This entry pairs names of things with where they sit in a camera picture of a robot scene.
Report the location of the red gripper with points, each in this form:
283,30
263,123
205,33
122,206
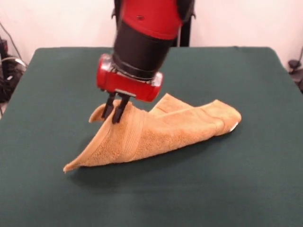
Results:
127,85

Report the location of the tan terry towel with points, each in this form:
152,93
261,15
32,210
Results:
165,134

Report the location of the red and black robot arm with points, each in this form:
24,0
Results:
142,47

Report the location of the tall black metal rack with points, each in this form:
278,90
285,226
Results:
187,30

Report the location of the dark green table cloth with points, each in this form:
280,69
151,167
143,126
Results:
213,189

